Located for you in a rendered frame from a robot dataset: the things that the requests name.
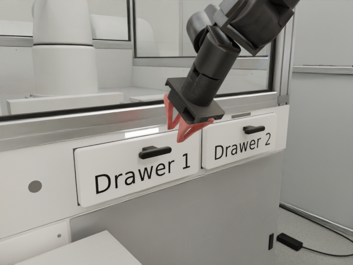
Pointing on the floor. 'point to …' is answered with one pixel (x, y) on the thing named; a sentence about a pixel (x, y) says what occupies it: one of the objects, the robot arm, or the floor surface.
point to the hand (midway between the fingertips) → (176, 132)
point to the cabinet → (179, 220)
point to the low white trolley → (86, 253)
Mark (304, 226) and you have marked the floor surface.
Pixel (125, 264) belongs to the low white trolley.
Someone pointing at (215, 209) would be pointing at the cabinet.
